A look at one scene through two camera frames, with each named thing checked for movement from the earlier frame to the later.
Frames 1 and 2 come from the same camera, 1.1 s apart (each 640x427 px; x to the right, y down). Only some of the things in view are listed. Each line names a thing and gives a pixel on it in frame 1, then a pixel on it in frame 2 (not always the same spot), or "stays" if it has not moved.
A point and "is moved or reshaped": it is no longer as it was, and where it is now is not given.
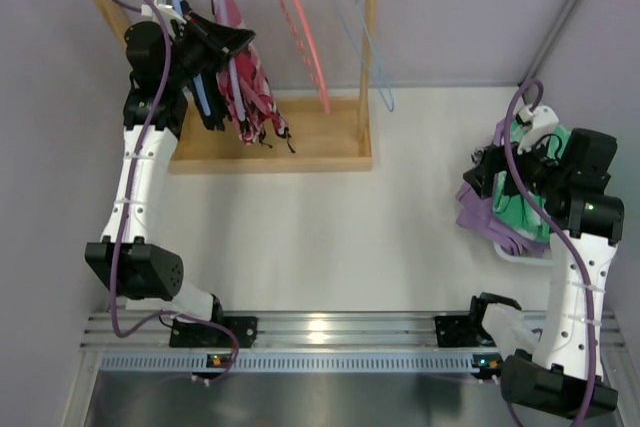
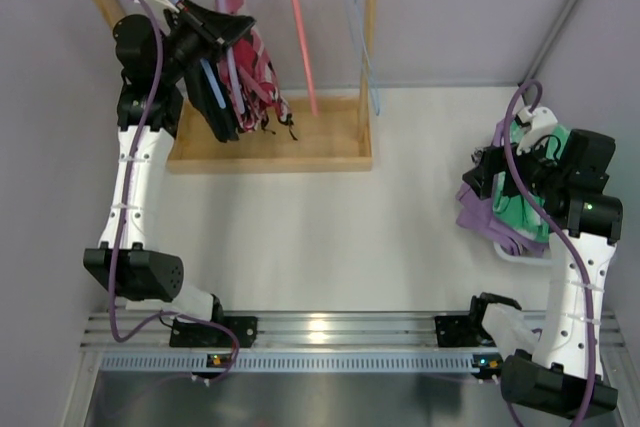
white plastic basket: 521,259 stays
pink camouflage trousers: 244,87 is moved or reshaped
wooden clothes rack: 337,138 stays
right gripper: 486,173 stays
